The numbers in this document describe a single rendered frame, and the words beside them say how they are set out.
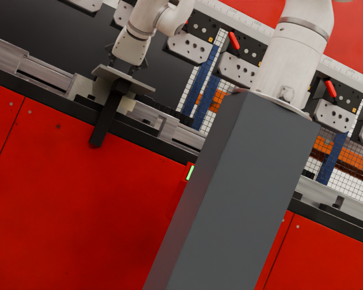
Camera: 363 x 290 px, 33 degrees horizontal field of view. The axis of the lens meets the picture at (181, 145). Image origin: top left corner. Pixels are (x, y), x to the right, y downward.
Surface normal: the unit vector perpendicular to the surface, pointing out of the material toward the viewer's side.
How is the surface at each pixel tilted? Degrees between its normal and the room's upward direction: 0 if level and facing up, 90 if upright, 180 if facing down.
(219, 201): 90
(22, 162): 90
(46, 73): 90
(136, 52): 131
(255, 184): 90
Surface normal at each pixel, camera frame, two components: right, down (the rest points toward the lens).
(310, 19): -0.04, -0.09
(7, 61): 0.23, 0.04
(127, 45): -0.17, 0.59
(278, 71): -0.32, -0.19
